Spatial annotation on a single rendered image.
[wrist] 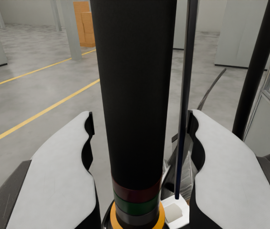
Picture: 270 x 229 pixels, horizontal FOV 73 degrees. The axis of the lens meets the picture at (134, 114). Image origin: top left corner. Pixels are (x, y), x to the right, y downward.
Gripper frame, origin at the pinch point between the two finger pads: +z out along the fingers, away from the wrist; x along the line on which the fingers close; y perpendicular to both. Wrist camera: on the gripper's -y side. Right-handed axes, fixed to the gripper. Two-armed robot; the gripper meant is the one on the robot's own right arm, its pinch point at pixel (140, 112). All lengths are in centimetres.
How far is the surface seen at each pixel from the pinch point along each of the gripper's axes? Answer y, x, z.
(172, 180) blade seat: 25.5, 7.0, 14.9
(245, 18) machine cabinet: 34, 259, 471
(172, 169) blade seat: 22.1, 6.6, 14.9
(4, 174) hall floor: 149, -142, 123
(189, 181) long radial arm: 34.9, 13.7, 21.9
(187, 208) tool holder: 10.9, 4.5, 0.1
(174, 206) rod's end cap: 10.6, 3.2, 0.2
